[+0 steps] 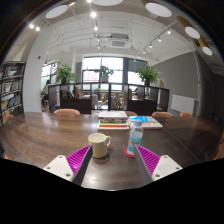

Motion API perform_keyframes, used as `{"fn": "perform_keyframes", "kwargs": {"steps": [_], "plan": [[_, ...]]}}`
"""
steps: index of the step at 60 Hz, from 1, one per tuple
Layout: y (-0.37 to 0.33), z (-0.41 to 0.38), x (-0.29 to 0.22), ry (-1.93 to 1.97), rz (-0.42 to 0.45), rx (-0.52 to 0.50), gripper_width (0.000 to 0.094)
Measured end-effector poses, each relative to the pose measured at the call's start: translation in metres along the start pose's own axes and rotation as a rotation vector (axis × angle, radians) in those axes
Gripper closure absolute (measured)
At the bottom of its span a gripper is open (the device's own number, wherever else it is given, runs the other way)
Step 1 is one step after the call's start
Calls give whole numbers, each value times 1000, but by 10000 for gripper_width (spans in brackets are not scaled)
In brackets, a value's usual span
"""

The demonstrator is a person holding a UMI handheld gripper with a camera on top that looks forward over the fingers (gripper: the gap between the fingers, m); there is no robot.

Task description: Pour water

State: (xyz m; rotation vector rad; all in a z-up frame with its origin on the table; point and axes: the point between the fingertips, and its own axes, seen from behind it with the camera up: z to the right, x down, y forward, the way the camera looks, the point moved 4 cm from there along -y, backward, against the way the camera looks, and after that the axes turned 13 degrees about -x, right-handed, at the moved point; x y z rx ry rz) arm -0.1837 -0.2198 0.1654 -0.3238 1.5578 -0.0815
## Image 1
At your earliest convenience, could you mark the magazine with blue patch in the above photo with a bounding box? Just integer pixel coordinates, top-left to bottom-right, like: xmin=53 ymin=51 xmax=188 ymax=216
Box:
xmin=127 ymin=115 xmax=164 ymax=130

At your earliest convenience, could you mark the cream ceramic mug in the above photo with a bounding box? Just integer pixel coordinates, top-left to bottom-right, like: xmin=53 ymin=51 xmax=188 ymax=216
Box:
xmin=87 ymin=132 xmax=113 ymax=159

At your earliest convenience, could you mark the white board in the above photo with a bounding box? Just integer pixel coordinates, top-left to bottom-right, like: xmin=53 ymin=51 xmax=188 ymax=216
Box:
xmin=170 ymin=94 xmax=197 ymax=116

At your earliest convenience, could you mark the group of ceiling spotlights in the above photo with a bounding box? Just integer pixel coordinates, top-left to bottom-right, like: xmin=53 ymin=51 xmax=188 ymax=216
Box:
xmin=28 ymin=0 xmax=173 ymax=63

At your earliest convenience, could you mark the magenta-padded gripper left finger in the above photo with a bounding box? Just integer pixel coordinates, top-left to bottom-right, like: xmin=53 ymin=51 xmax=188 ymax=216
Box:
xmin=43 ymin=144 xmax=94 ymax=187

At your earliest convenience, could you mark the tall dark bookshelf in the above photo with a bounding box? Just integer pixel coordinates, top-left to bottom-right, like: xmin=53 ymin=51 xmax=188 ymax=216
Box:
xmin=0 ymin=60 xmax=27 ymax=126

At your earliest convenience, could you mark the bushy potted green plant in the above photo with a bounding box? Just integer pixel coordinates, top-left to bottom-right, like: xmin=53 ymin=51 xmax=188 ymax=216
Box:
xmin=54 ymin=63 xmax=77 ymax=84

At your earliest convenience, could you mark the low black shelf unit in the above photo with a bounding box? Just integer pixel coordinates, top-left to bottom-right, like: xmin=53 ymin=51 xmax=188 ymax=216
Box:
xmin=47 ymin=82 xmax=170 ymax=115

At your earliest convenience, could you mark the group of round ceiling panels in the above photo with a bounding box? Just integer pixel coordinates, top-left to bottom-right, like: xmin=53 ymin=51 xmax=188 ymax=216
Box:
xmin=44 ymin=0 xmax=214 ymax=57

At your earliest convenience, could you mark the clear water bottle blue cap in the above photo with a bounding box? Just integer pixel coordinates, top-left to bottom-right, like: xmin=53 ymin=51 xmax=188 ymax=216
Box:
xmin=126 ymin=119 xmax=144 ymax=157

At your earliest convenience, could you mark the ceiling air conditioner unit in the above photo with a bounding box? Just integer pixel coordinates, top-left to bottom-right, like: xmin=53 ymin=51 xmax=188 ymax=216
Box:
xmin=108 ymin=32 xmax=131 ymax=49

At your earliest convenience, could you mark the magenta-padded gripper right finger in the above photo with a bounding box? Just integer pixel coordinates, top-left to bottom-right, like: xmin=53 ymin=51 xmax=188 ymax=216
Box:
xmin=133 ymin=143 xmax=183 ymax=186

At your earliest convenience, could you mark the potted plant in white pot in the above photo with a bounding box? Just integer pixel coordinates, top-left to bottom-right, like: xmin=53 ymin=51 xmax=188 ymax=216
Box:
xmin=96 ymin=65 xmax=114 ymax=83

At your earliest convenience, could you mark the large potted green plant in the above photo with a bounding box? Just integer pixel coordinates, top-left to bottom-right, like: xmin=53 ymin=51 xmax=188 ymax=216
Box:
xmin=136 ymin=65 xmax=160 ymax=87

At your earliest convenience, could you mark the group of orange chairs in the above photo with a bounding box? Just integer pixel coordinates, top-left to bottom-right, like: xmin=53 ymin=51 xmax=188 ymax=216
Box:
xmin=1 ymin=108 xmax=224 ymax=161

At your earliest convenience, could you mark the stack of books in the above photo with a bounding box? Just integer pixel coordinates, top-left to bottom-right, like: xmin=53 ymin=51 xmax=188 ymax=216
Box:
xmin=97 ymin=110 xmax=130 ymax=131

